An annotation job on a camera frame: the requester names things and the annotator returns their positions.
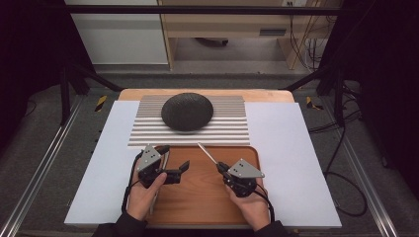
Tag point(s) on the person's right hand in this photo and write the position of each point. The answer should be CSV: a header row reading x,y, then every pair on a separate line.
x,y
255,210

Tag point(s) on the aluminium floor rail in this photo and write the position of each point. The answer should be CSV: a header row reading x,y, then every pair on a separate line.
x,y
39,171
362,177

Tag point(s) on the person's dark clothing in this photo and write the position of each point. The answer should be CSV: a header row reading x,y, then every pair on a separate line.
x,y
197,233

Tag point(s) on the white cabinet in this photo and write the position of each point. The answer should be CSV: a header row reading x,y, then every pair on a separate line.
x,y
118,39

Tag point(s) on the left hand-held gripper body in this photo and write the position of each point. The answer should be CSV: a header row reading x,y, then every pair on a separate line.
x,y
150,159

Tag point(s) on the white board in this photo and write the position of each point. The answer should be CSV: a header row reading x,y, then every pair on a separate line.
x,y
280,148

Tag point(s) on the light wooden desk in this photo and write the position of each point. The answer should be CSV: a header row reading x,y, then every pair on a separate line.
x,y
224,26

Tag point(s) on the grey striped placemat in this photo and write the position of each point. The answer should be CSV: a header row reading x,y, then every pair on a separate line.
x,y
224,131

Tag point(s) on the black metal stand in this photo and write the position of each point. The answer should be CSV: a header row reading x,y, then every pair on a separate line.
x,y
65,95
339,98

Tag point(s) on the yellow black tape strip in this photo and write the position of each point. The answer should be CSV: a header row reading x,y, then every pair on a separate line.
x,y
100,103
309,102

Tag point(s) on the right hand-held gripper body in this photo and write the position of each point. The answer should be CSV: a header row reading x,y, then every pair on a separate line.
x,y
245,171

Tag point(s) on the black horizontal bar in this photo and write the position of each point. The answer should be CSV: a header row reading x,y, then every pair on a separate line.
x,y
197,10

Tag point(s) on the person's left hand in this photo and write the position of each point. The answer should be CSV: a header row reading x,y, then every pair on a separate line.
x,y
141,200

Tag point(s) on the brown wooden tray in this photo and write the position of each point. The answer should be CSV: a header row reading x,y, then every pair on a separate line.
x,y
201,197

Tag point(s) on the light wooden table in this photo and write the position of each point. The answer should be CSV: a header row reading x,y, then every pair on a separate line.
x,y
267,95

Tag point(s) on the black curtain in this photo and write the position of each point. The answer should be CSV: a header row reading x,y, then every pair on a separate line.
x,y
388,65
29,49

